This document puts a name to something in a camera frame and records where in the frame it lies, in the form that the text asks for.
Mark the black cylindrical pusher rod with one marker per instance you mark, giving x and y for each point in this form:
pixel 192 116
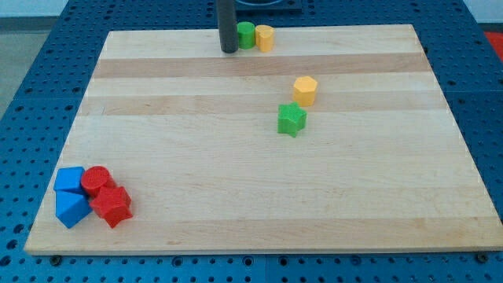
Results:
pixel 227 25

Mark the yellow hexagon block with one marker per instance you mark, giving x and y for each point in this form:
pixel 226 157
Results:
pixel 304 91

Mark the green cylinder block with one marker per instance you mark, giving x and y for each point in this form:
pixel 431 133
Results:
pixel 246 35

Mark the green star block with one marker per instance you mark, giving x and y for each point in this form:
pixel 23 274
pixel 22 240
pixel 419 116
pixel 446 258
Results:
pixel 291 118

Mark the light wooden board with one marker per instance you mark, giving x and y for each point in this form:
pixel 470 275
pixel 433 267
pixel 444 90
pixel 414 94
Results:
pixel 191 133

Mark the red cylinder block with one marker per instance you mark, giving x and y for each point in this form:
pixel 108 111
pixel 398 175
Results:
pixel 96 177

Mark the red star block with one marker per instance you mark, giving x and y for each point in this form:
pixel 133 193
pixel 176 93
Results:
pixel 112 205

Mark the blue cube block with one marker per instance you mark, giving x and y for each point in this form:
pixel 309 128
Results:
pixel 68 179

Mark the blue triangle block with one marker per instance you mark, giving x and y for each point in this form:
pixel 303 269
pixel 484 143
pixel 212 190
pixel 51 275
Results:
pixel 71 208

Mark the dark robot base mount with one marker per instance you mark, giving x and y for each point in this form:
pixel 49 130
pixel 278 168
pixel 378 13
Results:
pixel 268 5

